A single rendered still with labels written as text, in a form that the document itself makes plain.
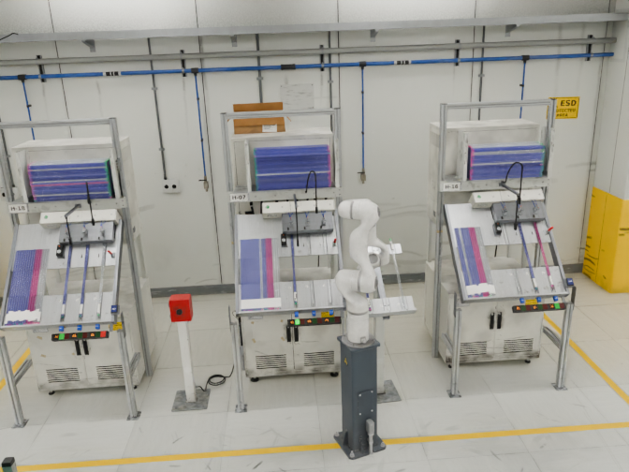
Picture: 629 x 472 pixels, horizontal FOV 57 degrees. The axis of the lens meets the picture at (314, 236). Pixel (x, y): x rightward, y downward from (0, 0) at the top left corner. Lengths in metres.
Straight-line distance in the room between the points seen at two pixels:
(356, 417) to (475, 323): 1.26
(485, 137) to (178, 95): 2.66
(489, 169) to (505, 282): 0.77
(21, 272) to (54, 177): 0.64
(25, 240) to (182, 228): 1.78
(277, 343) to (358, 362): 0.97
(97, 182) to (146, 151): 1.51
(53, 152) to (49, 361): 1.44
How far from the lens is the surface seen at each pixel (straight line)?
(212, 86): 5.28
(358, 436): 3.57
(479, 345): 4.38
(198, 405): 4.14
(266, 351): 4.14
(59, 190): 4.09
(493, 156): 4.07
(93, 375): 4.41
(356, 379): 3.34
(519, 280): 3.99
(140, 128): 5.43
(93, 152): 4.17
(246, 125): 4.11
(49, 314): 3.97
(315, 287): 3.71
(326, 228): 3.82
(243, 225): 3.91
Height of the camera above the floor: 2.31
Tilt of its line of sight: 19 degrees down
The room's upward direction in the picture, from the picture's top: 2 degrees counter-clockwise
